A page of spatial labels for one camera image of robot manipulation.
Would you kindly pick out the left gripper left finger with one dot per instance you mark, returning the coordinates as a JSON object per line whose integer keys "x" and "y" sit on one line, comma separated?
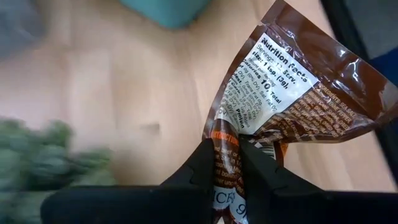
{"x": 155, "y": 205}

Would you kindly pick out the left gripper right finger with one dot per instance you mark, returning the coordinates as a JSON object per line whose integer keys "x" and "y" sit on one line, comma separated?
{"x": 295, "y": 205}

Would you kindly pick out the brown taco seasoning packet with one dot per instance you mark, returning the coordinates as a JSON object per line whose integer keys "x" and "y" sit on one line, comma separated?
{"x": 280, "y": 77}

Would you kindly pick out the green succulent potted plant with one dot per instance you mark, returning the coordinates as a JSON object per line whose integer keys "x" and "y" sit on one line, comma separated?
{"x": 37, "y": 161}

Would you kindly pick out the teal plastic bin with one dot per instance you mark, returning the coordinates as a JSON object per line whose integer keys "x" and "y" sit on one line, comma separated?
{"x": 164, "y": 12}

